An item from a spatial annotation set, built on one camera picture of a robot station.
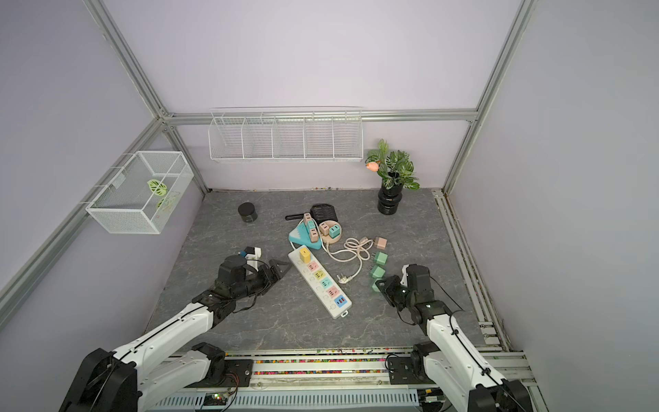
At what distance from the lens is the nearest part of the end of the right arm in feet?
2.02

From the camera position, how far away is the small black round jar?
3.63ft

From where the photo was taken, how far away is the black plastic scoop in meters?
1.08

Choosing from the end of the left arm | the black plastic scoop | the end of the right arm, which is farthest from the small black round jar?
the end of the right arm
